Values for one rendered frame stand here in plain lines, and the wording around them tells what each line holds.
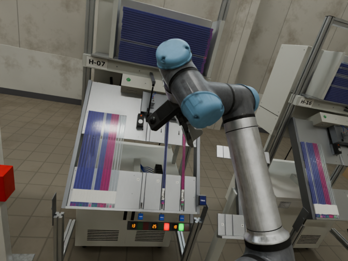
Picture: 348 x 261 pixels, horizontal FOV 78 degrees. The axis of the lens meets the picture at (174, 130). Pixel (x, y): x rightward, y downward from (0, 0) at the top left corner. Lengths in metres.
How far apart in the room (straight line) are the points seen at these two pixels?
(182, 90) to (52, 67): 4.41
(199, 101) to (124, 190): 0.87
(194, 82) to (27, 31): 4.53
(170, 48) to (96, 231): 1.50
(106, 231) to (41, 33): 3.80
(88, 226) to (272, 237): 1.40
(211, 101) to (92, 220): 1.42
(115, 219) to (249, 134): 1.33
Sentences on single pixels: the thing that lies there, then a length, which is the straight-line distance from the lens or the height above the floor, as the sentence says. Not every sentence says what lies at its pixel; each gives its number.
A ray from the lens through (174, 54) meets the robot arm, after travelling 0.46.
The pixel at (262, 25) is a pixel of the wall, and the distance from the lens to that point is 5.03.
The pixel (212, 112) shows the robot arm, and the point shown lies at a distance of 0.41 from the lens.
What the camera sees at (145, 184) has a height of 0.81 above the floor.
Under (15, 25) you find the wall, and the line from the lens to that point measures 4.93.
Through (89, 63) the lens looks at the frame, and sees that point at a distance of 1.37.
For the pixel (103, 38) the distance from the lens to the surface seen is 1.51.
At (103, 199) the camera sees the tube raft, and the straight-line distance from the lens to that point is 1.18.
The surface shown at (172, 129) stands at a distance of 1.30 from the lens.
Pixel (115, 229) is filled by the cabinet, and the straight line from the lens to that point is 1.74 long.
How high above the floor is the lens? 1.54
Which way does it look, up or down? 22 degrees down
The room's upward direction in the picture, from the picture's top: 13 degrees clockwise
